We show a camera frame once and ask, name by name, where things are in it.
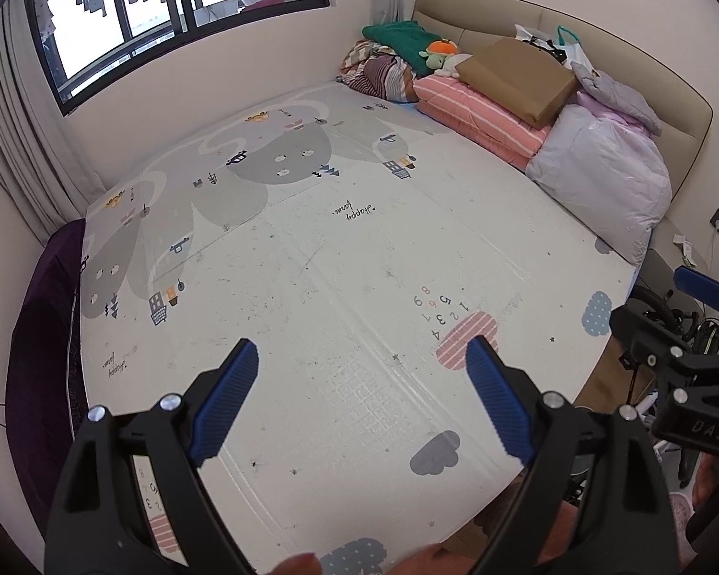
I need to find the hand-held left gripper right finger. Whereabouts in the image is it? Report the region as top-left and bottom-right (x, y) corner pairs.
(465, 335), (690, 575)

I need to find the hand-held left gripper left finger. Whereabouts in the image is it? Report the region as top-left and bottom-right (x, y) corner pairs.
(45, 338), (260, 575)

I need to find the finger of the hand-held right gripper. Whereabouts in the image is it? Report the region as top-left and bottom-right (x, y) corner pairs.
(609, 305), (690, 384)
(674, 266), (719, 318)

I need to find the person's right hand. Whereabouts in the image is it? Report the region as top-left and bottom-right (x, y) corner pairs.
(692, 452), (719, 510)

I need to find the white paper slip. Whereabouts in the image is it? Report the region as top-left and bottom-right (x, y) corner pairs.
(674, 233), (699, 267)

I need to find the grey nightstand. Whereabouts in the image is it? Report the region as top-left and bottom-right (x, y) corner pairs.
(635, 230), (711, 312)

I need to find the white bicycle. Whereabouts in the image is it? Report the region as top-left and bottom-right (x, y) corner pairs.
(626, 284), (719, 492)

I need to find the pink fluffy slipper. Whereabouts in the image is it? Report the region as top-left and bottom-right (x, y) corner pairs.
(670, 493), (694, 531)

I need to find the lilac bagged duvet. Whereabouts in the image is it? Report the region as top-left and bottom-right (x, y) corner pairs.
(525, 92), (673, 266)

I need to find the printed play mat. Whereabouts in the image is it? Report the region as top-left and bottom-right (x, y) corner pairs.
(66, 80), (636, 575)

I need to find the person's bare leg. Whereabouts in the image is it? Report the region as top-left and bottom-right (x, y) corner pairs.
(274, 552), (323, 575)
(389, 500), (582, 575)

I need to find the purple bed sheet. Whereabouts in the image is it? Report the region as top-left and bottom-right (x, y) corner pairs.
(6, 218), (88, 537)

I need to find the beige bed headboard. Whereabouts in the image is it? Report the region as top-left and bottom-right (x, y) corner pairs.
(412, 0), (714, 241)

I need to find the white shopping bag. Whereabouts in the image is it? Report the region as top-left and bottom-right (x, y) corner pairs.
(513, 24), (594, 73)

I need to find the brown cushion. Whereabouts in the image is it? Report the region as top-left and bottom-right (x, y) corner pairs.
(455, 37), (581, 129)

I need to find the pink striped quilt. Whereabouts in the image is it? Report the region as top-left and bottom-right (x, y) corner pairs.
(413, 75), (552, 172)

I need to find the green plush toy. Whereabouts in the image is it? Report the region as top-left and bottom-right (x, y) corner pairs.
(418, 39), (474, 79)

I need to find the striped blanket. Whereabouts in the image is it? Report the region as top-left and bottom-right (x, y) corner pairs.
(338, 39), (423, 103)

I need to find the green knitted cloth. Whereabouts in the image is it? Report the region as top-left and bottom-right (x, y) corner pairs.
(362, 21), (435, 64)

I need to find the black framed window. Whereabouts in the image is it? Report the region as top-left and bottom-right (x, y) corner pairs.
(24, 0), (330, 117)

